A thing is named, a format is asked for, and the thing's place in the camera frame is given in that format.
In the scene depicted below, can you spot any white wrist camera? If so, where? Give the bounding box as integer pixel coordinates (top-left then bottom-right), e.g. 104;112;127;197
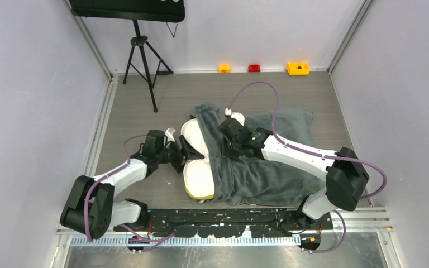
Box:
165;127;176;142
225;108;245;126

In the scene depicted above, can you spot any yellow small bin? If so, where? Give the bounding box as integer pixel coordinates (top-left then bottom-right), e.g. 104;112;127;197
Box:
287;62;310;75

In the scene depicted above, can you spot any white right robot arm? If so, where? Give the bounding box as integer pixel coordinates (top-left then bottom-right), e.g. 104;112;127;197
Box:
218;117;369;229

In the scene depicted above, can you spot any white and yellow pillow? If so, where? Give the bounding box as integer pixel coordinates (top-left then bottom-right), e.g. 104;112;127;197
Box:
181;118;215;200

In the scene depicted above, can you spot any grey plush pillowcase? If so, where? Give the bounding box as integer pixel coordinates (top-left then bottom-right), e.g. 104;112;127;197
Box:
189;102;325;207

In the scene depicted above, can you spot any aluminium rail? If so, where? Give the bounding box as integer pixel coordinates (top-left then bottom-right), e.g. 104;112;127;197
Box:
83;73;121;177
60;207;394;248

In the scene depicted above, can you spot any black panel on tripod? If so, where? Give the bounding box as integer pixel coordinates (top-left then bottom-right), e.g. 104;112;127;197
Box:
69;0;185;23

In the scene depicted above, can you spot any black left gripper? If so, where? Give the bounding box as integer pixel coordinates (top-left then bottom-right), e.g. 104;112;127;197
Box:
156;136;203;173

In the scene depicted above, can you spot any aluminium left side rail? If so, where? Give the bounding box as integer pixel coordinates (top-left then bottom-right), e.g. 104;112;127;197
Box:
83;73;121;177

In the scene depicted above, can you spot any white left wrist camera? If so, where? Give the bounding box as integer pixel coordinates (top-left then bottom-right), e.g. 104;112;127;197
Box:
165;127;176;142

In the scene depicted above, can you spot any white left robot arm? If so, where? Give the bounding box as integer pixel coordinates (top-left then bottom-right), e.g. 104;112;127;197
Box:
60;128;204;242

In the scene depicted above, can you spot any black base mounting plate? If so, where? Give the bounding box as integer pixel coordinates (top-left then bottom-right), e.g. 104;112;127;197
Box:
112;208;333;240

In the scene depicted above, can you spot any red small block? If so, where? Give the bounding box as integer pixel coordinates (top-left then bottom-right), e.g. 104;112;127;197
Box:
248;64;261;73

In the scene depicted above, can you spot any orange small block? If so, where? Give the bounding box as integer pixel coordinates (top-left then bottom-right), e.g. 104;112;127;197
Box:
218;64;231;73

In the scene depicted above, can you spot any black tripod stand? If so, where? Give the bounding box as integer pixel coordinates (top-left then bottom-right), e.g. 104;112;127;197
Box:
122;20;174;113

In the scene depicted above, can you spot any aluminium front rail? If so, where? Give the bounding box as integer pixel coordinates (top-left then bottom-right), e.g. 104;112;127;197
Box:
60;207;394;248

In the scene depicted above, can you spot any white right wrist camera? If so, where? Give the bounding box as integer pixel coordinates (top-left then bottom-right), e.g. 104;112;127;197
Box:
225;108;245;126

